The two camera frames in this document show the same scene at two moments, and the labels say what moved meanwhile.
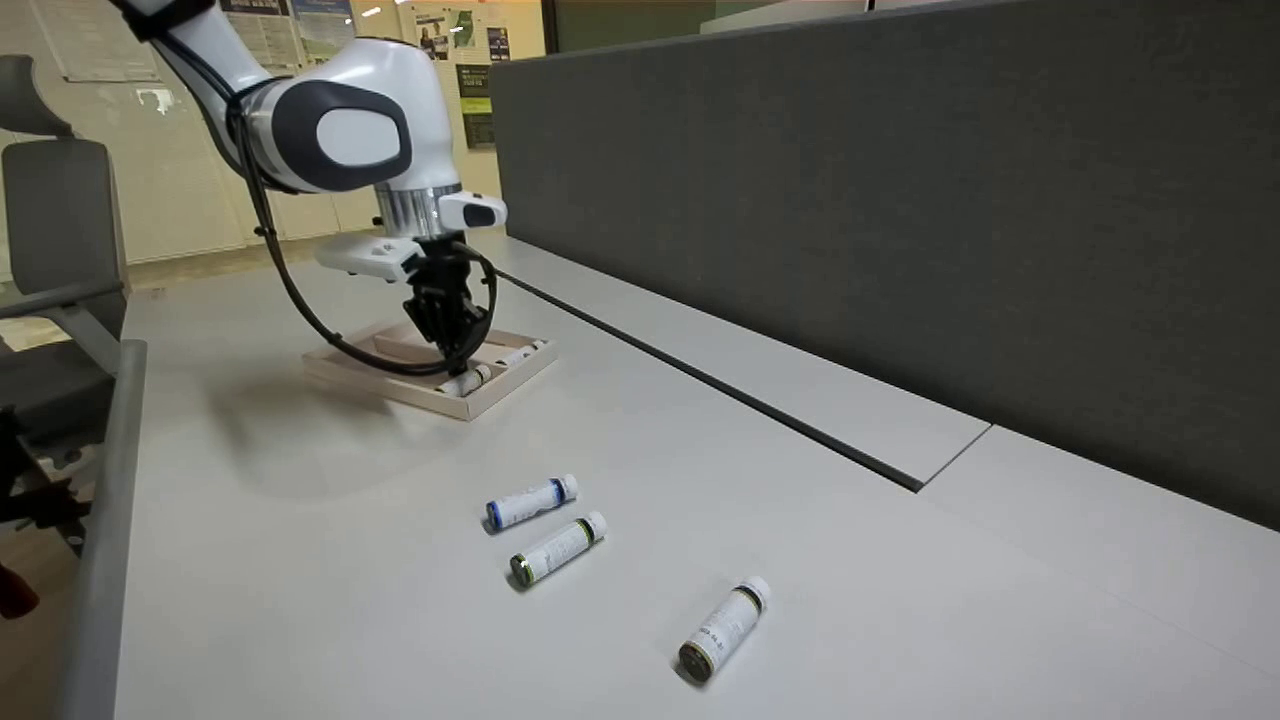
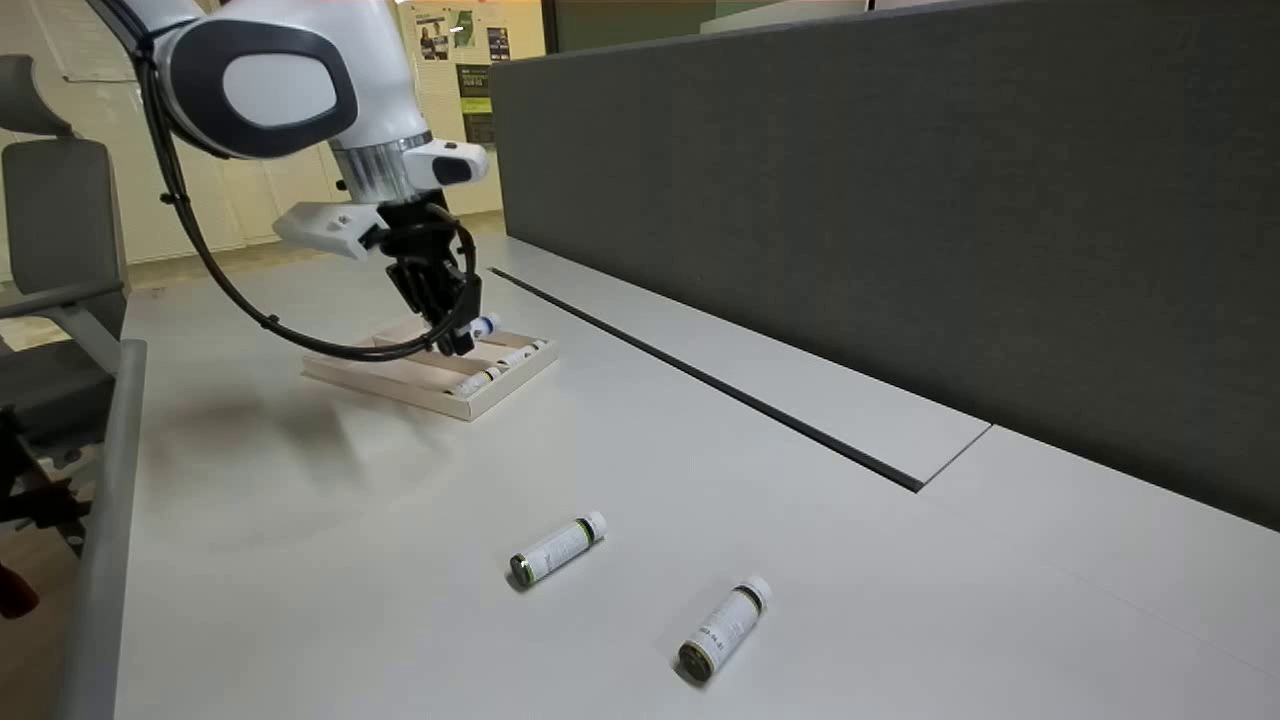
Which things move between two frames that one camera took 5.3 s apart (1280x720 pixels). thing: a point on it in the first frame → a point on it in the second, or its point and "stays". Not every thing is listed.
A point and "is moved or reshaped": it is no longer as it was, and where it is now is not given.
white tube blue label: x=522 y=505 is moved or reshaped
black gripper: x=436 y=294 stays
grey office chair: x=66 y=294 stays
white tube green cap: x=531 y=566 stays
